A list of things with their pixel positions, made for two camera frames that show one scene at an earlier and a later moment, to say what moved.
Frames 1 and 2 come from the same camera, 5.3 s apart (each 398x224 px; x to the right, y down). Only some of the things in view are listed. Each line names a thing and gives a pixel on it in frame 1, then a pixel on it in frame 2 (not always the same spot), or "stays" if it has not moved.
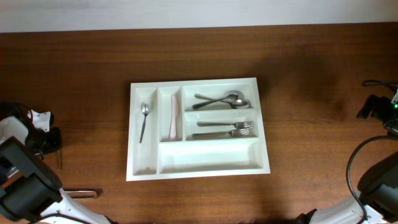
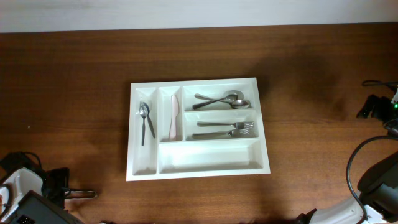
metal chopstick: [88, 191] stays
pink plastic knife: [175, 108] stays
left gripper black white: [53, 142] to [59, 176]
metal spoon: [231, 94] stays
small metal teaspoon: [58, 157] to [146, 104]
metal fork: [240, 124] stays
